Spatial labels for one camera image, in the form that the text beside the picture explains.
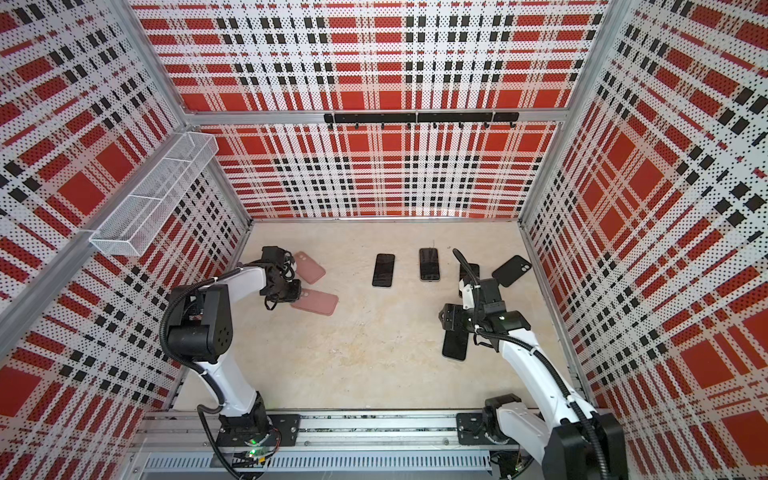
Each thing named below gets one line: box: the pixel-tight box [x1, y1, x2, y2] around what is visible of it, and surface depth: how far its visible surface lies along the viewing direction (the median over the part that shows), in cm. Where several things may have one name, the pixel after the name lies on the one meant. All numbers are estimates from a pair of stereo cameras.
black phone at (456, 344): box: [442, 330, 469, 361], surface depth 88 cm
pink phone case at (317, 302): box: [290, 288, 339, 316], surface depth 100 cm
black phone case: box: [491, 255, 533, 287], surface depth 108 cm
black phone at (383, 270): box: [372, 253, 395, 287], surface depth 109 cm
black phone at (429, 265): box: [419, 248, 440, 282], surface depth 110 cm
